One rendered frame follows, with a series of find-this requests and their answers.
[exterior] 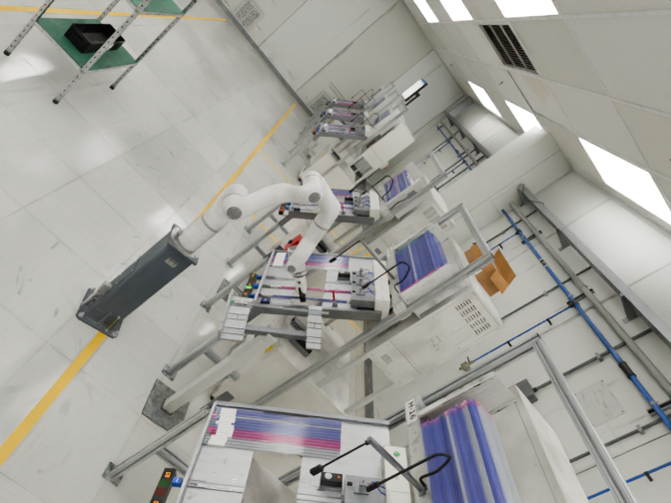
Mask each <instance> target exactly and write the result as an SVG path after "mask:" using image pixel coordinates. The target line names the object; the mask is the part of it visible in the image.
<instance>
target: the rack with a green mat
mask: <svg viewBox="0 0 671 503"><path fill-rule="evenodd" d="M54 1H55V0H46V1H45V2H44V3H43V4H42V6H41V7H40V8H39V9H38V11H37V12H36V13H35V14H34V15H33V17H32V18H31V19H30V20H29V22H28V23H27V24H26V25H25V26H24V28H23V29H22V30H21V31H20V33H19V34H18V35H17V36H16V37H15V39H14V40H13V41H12V42H11V43H10V45H9V46H8V47H7V48H6V49H5V50H4V52H3V53H4V54H5V55H6V56H10V55H11V53H12V52H13V51H14V49H15V48H16V47H17V46H18V44H19V43H20V42H21V41H22V40H23V38H24V37H25V36H26V35H27V34H28V32H29V31H30V30H31V29H32V28H33V26H34V25H35V26H36V27H37V28H38V29H39V30H40V31H41V32H42V33H43V34H44V35H45V36H46V37H47V39H48V40H49V41H50V42H51V43H52V44H53V45H54V46H55V47H56V48H57V49H58V50H59V51H60V52H61V53H62V54H63V55H64V56H65V57H66V58H67V59H68V60H69V61H70V62H71V63H72V64H73V66H74V67H75V68H76V69H77V70H78V71H79V72H78V73H77V74H76V76H75V77H74V78H73V79H72V80H71V81H70V82H69V83H68V84H67V85H66V87H65V88H64V89H63V90H62V91H61V92H60V93H59V94H58V95H57V97H56V98H54V99H53V100H52V102H53V103H54V104H56V105H58V104H59V102H60V101H61V100H62V99H63V98H64V96H65V95H66V94H67V93H68V92H69V91H70V90H71V89H72V88H73V87H74V86H75V84H76V83H77V82H78V81H79V80H80V79H81V78H82V77H83V76H84V75H85V74H90V73H96V72H102V71H108V70H113V69H119V68H125V67H128V68H127V69H126V71H125V72H124V73H123V74H122V75H121V76H120V77H119V78H118V79H117V80H116V81H115V82H114V83H113V84H112V85H111V86H110V89H111V90H114V89H115V88H116V87H117V86H118V84H119V83H120V82H121V81H122V80H123V79H124V78H125V77H126V76H127V75H128V74H129V73H130V72H131V71H132V70H133V69H134V68H135V67H136V66H137V65H138V64H139V62H140V61H141V60H142V59H143V58H144V57H145V56H146V55H147V54H148V53H149V52H150V51H151V50H152V49H153V48H154V47H155V46H156V45H157V44H158V43H159V42H160V41H161V39H162V38H163V37H164V36H165V35H166V34H167V33H168V32H169V31H170V30H171V29H172V28H173V27H174V26H175V25H176V24H177V23H178V22H179V21H180V20H181V19H182V18H183V17H184V15H185V14H186V13H187V12H188V11H189V10H190V9H191V8H192V7H193V6H194V5H195V4H196V3H197V0H192V1H191V2H190V3H189V4H188V5H187V6H186V7H185V8H184V9H183V11H182V10H181V9H180V8H179V7H178V5H177V4H176V3H175V2H174V1H173V0H125V1H126V2H127V3H128V4H129V5H130V7H131V8H132V9H133V10H134V12H133V13H132V14H131V15H130V16H129V17H128V18H127V19H126V20H125V22H124V23H123V24H122V25H121V26H120V27H119V28H118V29H117V30H116V31H115V33H114V34H113V35H112V36H111V37H110V38H109V39H108V40H107V41H106V42H105V44H104V45H103V46H102V47H101V48H100V49H99V50H98V51H97V52H93V53H80V51H79V50H78V49H77V48H76V47H75V46H74V45H73V44H72V43H71V42H70V41H69V40H68V39H67V38H66V37H65V36H64V34H65V33H66V31H67V30H68V29H69V28H70V26H71V24H72V23H85V24H102V22H101V21H102V20H103V19H104V18H105V17H106V16H107V15H108V14H109V12H110V11H111V10H112V9H113V8H114V7H115V6H116V4H117V3H118V2H119V1H120V0H113V1H112V2H111V3H110V4H109V6H108V7H107V8H106V9H105V10H104V11H103V12H102V14H101V15H100V16H99V17H98V18H97V19H74V18H41V17H42V15H43V14H44V13H45V12H46V11H47V9H48V8H49V7H50V6H51V5H52V3H53V2H54ZM139 15H156V16H174V17H176V18H175V19H174V20H173V21H172V22H171V23H170V24H169V25H168V26H167V27H166V28H165V29H164V31H163V32H162V33H161V34H160V35H159V36H158V37H157V38H156V39H155V40H154V41H153V42H152V43H151V44H150V45H149V46H148V47H147V48H146V49H145V51H144V52H143V53H142V54H141V55H140V56H139V57H138V58H137V59H136V60H135V59H134V58H133V56H132V55H131V54H130V53H129V52H128V51H127V50H126V49H125V48H124V47H123V46H121V47H120V48H119V49H118V50H113V51H107V49H108V48H109V47H110V46H111V45H112V44H113V43H114V42H115V41H116V40H117V38H118V37H119V36H120V35H121V34H122V33H123V32H124V31H125V30H126V29H127V28H128V26H129V25H130V24H131V23H132V22H133V21H134V20H135V19H136V18H137V17H138V16H139Z"/></svg>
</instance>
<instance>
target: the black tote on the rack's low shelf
mask: <svg viewBox="0 0 671 503"><path fill-rule="evenodd" d="M115 31H116V29H115V28H114V27H113V26H112V25H111V24H85V23H72V24H71V26H70V28H69V29H68V30H67V31H66V33H65V34H64V36H65V37H66V38H67V39H68V40H69V41H70V42H71V43H72V44H73V45H74V46H75V47H76V48H77V49H78V50H79V51H80V53H93V52H97V51H98V50H99V49H100V48H101V47H102V46H103V45H104V44H105V42H106V41H107V40H108V39H109V38H110V37H111V36H112V35H113V34H114V33H115ZM125 42H126V40H125V39H124V38H123V37H122V36H121V35H120V36H119V37H118V38H117V40H116V41H115V42H114V43H113V44H112V45H111V46H110V47H109V48H108V49H107V51H113V50H118V49H119V48H120V47H121V46H122V45H123V44H124V43H125Z"/></svg>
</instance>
